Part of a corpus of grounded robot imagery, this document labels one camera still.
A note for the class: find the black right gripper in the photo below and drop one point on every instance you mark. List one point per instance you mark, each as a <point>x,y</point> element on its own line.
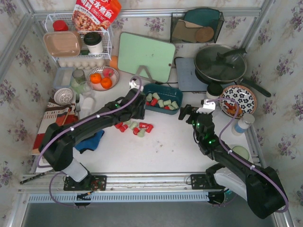
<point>191,115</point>

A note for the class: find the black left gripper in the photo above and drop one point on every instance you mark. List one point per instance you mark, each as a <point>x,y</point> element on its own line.
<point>141,104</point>

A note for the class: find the green capsule bottom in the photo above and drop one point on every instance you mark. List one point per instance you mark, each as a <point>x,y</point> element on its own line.
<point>167,102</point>

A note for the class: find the teal plastic storage basket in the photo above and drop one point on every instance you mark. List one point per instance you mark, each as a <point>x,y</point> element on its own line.
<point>165,93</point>

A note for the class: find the blue cloth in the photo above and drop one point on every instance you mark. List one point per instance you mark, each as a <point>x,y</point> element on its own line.
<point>90,143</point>

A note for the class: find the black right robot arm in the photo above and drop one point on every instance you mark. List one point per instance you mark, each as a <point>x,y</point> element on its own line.
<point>260,187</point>

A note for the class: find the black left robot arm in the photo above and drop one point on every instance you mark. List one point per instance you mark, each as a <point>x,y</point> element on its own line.
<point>58,142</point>

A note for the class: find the paper coffee cup black lid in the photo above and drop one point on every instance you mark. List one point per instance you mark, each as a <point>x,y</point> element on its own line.
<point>214,91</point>

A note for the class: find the grey induction cooker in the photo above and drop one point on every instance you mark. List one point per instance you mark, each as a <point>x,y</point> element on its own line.
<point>187,79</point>

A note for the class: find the orange fruit right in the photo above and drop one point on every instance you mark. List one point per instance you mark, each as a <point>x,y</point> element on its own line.
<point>106,83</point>

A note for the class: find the orange fruit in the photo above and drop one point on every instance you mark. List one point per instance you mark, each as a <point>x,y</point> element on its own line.
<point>95,78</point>
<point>106,83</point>

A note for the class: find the metal cutting board stand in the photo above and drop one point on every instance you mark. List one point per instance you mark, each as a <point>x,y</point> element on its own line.
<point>144,74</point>

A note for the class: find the carrot pieces on plate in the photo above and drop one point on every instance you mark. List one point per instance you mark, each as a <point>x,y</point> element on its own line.
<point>232,110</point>

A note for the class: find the fruit bowl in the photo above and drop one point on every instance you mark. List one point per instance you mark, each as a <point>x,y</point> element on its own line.
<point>98,87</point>

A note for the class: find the red apple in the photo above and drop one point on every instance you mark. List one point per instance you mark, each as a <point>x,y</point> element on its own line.
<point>108,72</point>

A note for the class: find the orange fruit left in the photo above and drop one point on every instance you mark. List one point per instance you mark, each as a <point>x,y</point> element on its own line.
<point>95,78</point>

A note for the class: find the orange sponge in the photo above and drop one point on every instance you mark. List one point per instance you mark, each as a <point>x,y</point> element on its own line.
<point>114,62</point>

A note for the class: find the black frying pan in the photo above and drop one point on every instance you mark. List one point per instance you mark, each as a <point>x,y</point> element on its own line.
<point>213,73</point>

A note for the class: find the white bottle blue label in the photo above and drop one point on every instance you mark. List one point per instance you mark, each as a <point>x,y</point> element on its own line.
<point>243,124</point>

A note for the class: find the glass pan lid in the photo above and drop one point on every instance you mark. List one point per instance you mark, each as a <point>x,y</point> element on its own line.
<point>220,62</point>

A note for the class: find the floral patterned plate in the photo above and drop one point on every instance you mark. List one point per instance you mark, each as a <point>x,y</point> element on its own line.
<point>242,95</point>

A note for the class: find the green cutting board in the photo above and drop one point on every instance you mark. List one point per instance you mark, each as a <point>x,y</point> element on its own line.
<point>156,55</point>

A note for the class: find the silver fork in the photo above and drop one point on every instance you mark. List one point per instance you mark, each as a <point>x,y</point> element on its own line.
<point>77,103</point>

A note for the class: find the green glass jar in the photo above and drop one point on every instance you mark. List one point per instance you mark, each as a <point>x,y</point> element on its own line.
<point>78,80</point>

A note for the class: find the green glass cup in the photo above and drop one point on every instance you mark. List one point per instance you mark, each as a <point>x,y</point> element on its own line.
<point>242,151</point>

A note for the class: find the white wire rack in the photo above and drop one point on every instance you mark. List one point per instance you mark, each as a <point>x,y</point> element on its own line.
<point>107,37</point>

